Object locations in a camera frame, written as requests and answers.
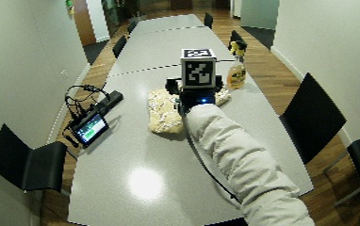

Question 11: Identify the white marker cube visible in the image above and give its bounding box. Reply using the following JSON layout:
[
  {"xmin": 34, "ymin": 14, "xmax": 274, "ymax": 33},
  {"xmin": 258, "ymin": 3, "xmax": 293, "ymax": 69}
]
[{"xmin": 179, "ymin": 48, "xmax": 218, "ymax": 89}]

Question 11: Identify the beige patterned cloth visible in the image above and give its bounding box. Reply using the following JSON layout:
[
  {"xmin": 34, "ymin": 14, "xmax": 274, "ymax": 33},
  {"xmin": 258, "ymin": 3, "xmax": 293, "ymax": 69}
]
[{"xmin": 146, "ymin": 86, "xmax": 233, "ymax": 135}]

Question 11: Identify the yellow spray bottle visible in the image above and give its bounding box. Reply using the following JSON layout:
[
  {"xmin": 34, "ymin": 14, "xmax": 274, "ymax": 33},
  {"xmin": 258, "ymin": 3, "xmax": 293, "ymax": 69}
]
[{"xmin": 225, "ymin": 40, "xmax": 249, "ymax": 90}]

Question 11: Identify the dark floor mat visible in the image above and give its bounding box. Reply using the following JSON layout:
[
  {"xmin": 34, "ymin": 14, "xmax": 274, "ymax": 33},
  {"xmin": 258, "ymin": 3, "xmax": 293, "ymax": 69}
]
[
  {"xmin": 81, "ymin": 39, "xmax": 111, "ymax": 66},
  {"xmin": 241, "ymin": 25, "xmax": 277, "ymax": 51}
]

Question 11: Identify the black monitor device with screen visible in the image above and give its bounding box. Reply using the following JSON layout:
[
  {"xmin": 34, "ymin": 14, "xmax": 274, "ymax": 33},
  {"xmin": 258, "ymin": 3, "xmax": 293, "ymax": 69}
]
[{"xmin": 67, "ymin": 89, "xmax": 125, "ymax": 149}]

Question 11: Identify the brown wooden door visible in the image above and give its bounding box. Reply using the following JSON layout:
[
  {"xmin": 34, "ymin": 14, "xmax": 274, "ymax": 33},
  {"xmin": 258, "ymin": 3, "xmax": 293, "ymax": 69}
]
[{"xmin": 71, "ymin": 0, "xmax": 98, "ymax": 47}]

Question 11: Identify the thin black glove cable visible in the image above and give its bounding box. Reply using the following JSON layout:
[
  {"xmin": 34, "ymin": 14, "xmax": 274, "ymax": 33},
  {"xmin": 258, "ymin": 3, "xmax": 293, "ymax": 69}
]
[{"xmin": 181, "ymin": 114, "xmax": 243, "ymax": 205}]

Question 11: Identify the black cable bundle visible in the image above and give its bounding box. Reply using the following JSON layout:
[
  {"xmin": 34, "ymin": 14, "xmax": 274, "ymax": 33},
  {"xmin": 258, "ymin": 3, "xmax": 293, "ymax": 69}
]
[{"xmin": 62, "ymin": 84, "xmax": 106, "ymax": 124}]

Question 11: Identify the green wall sign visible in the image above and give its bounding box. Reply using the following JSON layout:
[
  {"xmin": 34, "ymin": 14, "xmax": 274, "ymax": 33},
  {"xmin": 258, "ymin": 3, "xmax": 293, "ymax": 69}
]
[{"xmin": 63, "ymin": 0, "xmax": 75, "ymax": 16}]

